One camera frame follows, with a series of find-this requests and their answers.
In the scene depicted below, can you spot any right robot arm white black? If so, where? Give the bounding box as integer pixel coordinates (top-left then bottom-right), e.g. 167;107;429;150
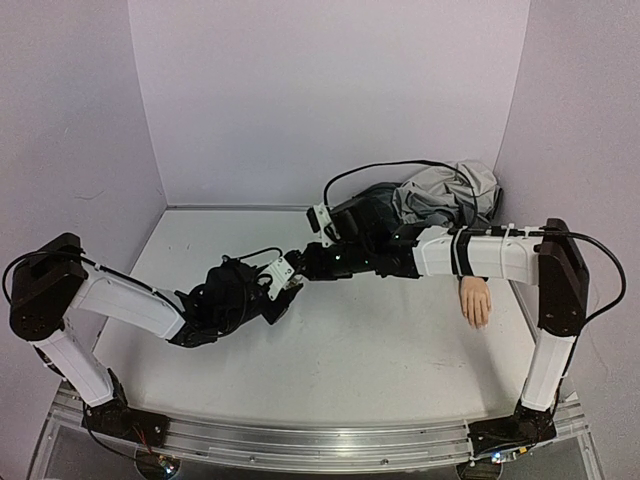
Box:
285;197;589;454

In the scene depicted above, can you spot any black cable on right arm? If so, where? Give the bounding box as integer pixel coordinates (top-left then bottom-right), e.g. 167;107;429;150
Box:
322;158;627;331

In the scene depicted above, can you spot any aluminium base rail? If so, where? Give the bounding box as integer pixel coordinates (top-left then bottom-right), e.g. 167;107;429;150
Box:
47;394;596;469

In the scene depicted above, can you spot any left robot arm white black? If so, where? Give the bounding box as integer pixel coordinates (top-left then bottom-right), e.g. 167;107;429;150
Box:
1;233;302;437

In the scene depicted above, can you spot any mannequin hand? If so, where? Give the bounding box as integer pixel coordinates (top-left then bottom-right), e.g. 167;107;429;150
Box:
459;281;492;329

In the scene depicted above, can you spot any grey crumpled cloth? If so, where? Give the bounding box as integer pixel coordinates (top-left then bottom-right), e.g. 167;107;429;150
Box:
391;160;503;227

